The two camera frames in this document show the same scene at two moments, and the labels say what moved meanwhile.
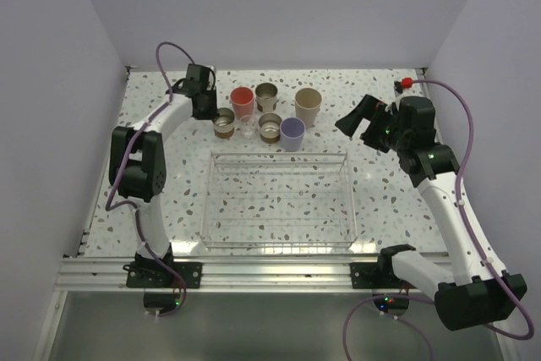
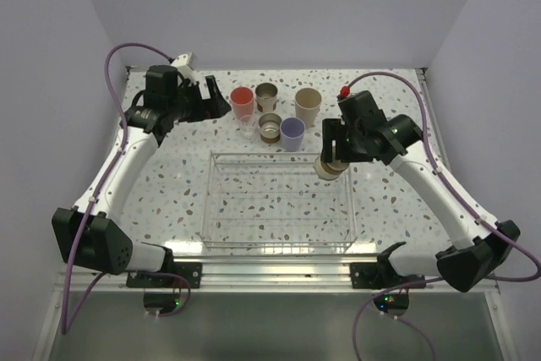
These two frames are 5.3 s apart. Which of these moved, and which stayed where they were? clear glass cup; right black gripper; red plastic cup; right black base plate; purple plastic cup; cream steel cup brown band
Moved: right black gripper; cream steel cup brown band
Stayed: red plastic cup; clear glass cup; purple plastic cup; right black base plate
